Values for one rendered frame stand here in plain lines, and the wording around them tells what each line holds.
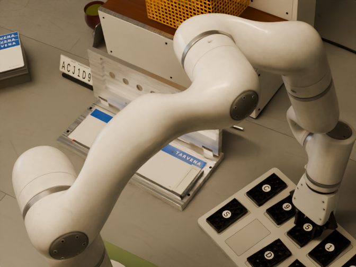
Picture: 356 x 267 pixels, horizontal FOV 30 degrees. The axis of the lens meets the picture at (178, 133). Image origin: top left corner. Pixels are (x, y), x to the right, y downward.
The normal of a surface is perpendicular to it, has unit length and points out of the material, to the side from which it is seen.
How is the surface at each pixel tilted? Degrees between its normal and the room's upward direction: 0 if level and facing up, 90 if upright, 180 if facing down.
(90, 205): 64
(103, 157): 36
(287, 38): 40
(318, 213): 77
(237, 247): 0
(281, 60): 82
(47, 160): 19
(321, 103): 90
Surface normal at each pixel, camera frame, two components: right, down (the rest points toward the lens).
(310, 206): -0.77, 0.39
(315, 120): -0.13, 0.83
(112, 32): -0.57, 0.66
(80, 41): -0.09, -0.64
